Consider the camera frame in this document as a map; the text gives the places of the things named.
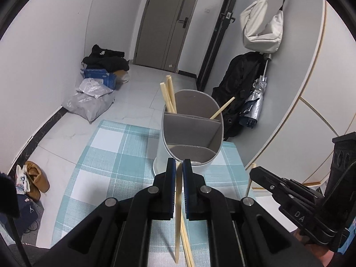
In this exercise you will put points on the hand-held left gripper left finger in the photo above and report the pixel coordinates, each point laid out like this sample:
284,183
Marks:
172,189

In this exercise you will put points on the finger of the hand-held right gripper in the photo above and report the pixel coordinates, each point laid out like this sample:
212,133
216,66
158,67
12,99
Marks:
278,186

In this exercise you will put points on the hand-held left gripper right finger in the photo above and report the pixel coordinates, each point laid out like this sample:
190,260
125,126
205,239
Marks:
187,189

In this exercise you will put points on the wooden chopstick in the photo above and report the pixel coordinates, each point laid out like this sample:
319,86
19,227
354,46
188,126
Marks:
171,91
187,244
166,97
222,108
178,228
249,187

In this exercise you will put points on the grey utensil holder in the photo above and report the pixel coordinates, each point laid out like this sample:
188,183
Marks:
189,130

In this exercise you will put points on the white shoulder bag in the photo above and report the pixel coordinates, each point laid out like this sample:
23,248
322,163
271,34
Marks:
261,27

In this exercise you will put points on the person's right hand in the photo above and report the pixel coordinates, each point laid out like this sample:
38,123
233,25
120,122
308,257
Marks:
317,253

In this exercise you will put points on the teal checked tablecloth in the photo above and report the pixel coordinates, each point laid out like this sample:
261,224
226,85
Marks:
111,172

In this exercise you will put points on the silver folded umbrella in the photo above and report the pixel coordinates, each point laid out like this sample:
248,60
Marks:
254,100

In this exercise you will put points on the white cabinet with gold trim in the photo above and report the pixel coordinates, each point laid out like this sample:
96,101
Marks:
319,103

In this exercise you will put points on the grey plastic bag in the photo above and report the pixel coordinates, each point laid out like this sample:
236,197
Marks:
93,87
89,107

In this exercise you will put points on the black hanging jacket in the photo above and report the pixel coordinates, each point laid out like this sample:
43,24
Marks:
239,75

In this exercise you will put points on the beige bag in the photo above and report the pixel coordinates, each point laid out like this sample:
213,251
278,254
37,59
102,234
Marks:
122,76

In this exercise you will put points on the blue cardboard box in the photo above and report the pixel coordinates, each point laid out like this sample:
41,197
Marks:
103,76

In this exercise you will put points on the dark metal door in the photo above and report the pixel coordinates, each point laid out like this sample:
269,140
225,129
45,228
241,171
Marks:
217,47

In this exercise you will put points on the black clothes pile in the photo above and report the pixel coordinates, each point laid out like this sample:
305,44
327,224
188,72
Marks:
105,58

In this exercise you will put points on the dark blue bag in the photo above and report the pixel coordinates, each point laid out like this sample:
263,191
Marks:
27,214

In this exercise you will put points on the white printed plastic bag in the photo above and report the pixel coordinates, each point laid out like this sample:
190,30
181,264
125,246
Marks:
21,179

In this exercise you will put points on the grey-brown door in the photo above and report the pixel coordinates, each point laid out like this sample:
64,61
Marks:
167,27

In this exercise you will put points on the dark object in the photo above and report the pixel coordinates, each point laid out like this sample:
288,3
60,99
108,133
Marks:
8,194

